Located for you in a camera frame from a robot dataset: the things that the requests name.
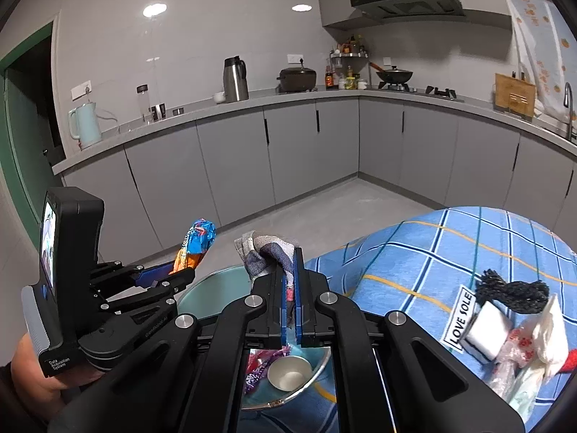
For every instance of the black kitchen faucet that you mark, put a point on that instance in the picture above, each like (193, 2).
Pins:
(569, 108)

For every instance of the black wok with lid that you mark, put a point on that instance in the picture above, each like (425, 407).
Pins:
(394, 74)

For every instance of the black rice cooker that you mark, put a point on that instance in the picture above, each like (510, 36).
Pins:
(296, 80)

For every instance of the person's left hand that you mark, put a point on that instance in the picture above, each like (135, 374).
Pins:
(31, 365)

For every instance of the gas stove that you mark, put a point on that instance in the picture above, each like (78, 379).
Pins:
(432, 92)

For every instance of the wooden knife block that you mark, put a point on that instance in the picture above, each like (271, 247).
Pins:
(515, 94)

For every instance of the green door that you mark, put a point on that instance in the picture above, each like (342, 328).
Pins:
(22, 144)

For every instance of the white packet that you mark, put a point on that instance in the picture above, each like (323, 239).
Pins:
(487, 331)

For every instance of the blue plaid tablecloth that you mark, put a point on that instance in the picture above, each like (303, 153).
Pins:
(405, 252)

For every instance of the black mesh net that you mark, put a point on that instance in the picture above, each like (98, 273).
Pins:
(514, 293)

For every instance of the grey kitchen counter cabinets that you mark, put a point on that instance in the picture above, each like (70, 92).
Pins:
(315, 144)

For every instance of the person's left forearm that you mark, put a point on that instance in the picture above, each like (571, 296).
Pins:
(18, 403)

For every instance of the grey plaid cloth scrap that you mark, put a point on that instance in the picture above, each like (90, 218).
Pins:
(266, 252)

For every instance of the small white bowl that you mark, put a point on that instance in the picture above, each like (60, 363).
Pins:
(219, 98)

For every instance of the white red-printed plastic bag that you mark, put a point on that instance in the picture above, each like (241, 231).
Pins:
(550, 329)

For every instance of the pale green plastic bag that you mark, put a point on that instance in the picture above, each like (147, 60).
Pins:
(529, 392)

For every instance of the red mesh net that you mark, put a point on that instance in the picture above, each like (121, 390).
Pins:
(570, 361)

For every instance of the purple wrapper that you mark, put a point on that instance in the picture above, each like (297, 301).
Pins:
(257, 372)

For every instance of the steel thermos jug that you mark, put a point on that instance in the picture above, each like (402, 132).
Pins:
(235, 81)

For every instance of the glass jar with black lid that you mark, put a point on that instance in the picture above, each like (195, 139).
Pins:
(144, 103)

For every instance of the corner spice rack with bottles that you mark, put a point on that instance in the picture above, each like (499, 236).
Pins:
(347, 72)

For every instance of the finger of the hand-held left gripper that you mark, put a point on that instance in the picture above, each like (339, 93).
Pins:
(176, 285)
(153, 273)

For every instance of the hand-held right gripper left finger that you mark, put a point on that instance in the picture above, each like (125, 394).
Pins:
(284, 306)

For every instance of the teal metal bucket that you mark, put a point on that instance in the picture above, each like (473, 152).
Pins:
(212, 286)

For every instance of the black range hood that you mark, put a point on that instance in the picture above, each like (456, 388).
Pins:
(405, 2)

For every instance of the white fruit-print curtain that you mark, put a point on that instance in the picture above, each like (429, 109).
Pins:
(541, 45)

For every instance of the blue orange snack wrapper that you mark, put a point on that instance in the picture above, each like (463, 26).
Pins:
(198, 241)

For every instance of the white paper cup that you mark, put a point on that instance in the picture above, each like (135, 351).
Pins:
(288, 372)

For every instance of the pale teal electric kettle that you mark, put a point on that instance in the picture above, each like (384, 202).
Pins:
(86, 126)

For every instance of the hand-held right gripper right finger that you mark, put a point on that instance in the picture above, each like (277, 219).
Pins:
(298, 306)

